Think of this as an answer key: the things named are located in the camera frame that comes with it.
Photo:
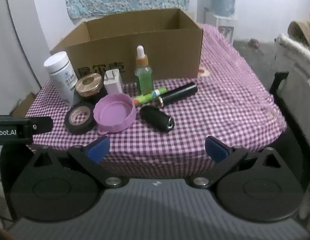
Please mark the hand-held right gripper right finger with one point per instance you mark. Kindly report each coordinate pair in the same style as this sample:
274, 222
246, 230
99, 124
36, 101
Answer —
216, 150

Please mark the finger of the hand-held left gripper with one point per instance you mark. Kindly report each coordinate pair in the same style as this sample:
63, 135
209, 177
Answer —
42, 125

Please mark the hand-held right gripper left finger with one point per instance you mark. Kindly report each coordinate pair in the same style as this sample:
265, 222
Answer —
98, 148

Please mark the black tape roll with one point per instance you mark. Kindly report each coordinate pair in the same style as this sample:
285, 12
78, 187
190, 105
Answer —
80, 129

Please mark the purple plastic lid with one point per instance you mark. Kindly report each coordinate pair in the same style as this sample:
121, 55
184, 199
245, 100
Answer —
112, 112

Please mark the white plastic bottle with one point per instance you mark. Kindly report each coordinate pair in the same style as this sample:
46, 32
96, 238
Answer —
61, 80

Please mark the gold-lidded black jar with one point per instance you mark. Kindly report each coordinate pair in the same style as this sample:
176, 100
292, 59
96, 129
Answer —
89, 83

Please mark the short black cylinder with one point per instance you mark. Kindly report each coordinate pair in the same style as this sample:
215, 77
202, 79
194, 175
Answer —
155, 117

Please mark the white charger plug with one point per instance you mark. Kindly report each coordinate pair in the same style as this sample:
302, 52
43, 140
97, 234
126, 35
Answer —
113, 85

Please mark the long black lipstick tube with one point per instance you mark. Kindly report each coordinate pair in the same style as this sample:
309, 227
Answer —
180, 92

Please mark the green patterned tube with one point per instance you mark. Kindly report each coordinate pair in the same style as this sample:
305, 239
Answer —
147, 96

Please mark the green dropper bottle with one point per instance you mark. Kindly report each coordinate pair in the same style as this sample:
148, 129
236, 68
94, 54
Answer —
144, 80

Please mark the brown cardboard box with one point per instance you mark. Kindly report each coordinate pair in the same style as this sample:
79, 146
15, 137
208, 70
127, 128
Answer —
107, 52

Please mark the purple checkered tablecloth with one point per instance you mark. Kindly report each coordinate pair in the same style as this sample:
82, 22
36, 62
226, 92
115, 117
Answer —
220, 110

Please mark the white water dispenser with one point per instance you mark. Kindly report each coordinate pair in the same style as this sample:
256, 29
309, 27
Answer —
220, 25

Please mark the white fleece covered chair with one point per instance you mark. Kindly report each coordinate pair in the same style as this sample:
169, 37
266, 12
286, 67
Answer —
292, 47

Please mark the beige jacket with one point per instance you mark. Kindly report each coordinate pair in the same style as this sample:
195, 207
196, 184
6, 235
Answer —
301, 31

